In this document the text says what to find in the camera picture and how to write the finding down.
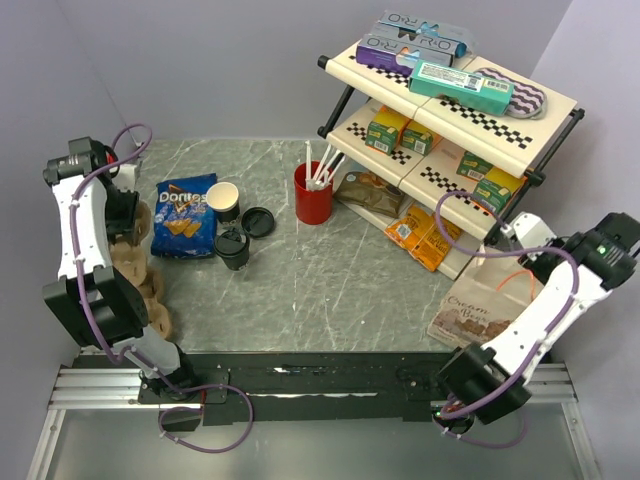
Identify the green yellow box right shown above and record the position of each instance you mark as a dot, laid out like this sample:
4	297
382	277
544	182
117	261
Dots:
496	189

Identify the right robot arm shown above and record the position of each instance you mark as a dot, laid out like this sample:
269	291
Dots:
487	382

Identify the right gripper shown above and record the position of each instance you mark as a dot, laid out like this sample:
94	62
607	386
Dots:
533	263

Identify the black coffee cup lid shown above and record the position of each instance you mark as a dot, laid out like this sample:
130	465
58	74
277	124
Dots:
232	244
258	222

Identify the red straw holder cup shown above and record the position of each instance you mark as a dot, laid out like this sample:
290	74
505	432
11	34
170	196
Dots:
312	207

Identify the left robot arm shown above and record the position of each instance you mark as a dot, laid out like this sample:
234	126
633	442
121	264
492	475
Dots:
95	303

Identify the black paper coffee cup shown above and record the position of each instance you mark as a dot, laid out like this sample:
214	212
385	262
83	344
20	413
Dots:
236	261

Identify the orange snack packet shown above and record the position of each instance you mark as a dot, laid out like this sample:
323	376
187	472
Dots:
417	233

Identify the white wrapped straws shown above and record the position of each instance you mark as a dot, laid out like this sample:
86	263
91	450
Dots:
319	177

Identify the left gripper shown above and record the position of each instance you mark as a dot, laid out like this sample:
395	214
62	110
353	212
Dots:
124	224

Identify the purple toothpaste box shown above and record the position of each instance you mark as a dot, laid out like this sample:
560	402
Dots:
402	55

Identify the green yellow box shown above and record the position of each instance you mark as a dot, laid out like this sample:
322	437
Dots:
385	130
473	167
418	138
496	189

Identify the green yellow box far left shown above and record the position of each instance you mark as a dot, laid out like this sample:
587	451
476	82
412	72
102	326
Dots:
385	130

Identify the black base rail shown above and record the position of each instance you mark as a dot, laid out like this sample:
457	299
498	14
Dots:
265	386

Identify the purple wavy sleep mask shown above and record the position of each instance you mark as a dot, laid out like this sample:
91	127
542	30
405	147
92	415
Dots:
527	101

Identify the brown paper takeout bag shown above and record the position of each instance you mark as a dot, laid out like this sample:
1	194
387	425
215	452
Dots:
485	299

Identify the teal toothpaste box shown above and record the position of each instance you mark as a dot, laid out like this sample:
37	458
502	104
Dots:
470	90

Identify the brown snack bag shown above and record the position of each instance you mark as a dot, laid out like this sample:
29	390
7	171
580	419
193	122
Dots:
368	190

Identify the cream two-tier shelf rack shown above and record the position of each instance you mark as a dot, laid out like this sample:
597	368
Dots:
520	147

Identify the blue grey toothpaste box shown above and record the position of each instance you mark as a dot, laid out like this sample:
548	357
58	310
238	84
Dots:
425	33

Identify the blue Doritos chip bag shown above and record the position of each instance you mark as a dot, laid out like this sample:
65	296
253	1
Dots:
184	224

